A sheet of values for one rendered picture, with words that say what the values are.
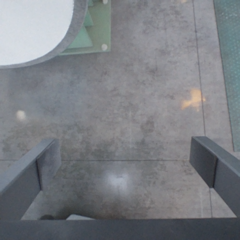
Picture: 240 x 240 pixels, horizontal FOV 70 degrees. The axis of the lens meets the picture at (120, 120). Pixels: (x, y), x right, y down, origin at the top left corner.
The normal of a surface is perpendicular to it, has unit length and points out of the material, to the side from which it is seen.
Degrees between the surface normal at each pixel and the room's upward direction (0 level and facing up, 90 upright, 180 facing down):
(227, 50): 0
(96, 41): 0
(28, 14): 90
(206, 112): 0
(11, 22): 90
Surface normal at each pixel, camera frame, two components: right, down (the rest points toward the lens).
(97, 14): -0.12, -0.16
